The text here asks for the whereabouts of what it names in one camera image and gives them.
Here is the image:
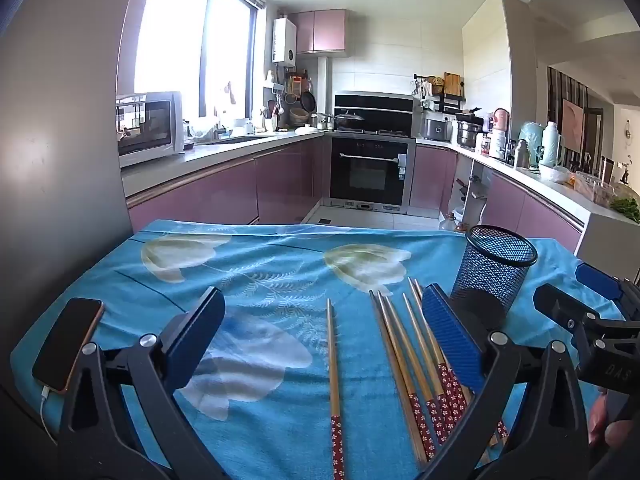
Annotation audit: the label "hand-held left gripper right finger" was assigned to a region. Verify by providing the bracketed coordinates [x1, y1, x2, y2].
[422, 284, 591, 480]

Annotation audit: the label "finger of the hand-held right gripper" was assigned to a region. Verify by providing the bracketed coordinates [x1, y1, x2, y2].
[575, 262, 640, 318]
[532, 284, 616, 333]

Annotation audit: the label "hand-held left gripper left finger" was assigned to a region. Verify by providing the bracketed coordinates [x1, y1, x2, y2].
[59, 287, 227, 480]

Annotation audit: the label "bunch of wooden chopsticks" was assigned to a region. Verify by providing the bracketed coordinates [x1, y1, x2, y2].
[369, 276, 510, 466]

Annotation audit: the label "black mesh utensil holder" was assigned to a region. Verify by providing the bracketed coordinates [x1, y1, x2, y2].
[450, 225, 538, 331]

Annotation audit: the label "single red-patterned wooden chopstick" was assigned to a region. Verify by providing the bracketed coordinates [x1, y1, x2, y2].
[326, 298, 347, 480]

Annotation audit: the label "person's right hand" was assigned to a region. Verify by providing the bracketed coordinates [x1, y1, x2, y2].
[589, 392, 640, 453]

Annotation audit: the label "green leafy vegetables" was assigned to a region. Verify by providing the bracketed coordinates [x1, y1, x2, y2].
[610, 197, 640, 223]

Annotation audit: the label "clear plastic container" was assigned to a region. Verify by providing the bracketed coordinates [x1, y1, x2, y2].
[574, 171, 615, 204]

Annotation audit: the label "blue floral tablecloth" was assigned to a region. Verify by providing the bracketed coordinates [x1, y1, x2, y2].
[10, 219, 626, 480]

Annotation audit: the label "pink base cabinets under rack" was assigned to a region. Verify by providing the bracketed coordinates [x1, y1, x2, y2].
[410, 145, 586, 256]

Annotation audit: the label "black smartphone orange case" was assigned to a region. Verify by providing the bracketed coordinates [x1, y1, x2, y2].
[32, 297, 105, 394]

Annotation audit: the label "mint green thermos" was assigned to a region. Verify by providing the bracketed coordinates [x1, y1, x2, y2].
[542, 121, 565, 168]

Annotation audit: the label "pink base cabinets by window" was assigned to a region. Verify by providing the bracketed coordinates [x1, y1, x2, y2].
[125, 137, 331, 233]

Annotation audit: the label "mint green kettle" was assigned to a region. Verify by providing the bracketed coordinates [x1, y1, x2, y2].
[518, 121, 545, 168]

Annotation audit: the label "black built-in oven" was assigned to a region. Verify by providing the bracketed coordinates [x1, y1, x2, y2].
[329, 136, 416, 208]

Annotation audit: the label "steel cooking pot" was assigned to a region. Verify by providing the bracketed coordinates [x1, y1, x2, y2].
[456, 112, 483, 149]

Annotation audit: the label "silver rice cooker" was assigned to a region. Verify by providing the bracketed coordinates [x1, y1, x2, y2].
[419, 111, 455, 142]

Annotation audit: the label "gas stove top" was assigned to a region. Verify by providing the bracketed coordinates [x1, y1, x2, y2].
[332, 129, 416, 139]

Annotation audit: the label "silver countertop oven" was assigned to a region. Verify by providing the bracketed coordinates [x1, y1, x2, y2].
[116, 91, 185, 168]

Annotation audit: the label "black wok with lid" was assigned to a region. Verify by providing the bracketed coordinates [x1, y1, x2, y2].
[334, 111, 366, 132]

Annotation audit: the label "black range hood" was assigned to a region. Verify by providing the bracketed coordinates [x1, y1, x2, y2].
[333, 91, 416, 133]

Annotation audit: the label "grey refrigerator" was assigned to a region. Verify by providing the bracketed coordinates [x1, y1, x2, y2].
[0, 0, 133, 411]

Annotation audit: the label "kitchen window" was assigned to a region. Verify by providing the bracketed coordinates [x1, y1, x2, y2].
[134, 0, 262, 120]

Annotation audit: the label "white water heater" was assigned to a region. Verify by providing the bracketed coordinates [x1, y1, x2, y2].
[272, 17, 298, 67]

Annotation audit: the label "pink wall picture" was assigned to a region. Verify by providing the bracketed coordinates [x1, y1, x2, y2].
[561, 99, 586, 153]

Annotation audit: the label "white charging cable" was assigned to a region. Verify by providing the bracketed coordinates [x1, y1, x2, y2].
[40, 385, 60, 448]

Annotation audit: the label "black wall rack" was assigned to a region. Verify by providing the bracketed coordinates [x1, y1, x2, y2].
[412, 72, 467, 113]

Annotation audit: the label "pink wall cabinet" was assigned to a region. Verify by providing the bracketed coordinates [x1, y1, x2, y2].
[290, 9, 347, 55]

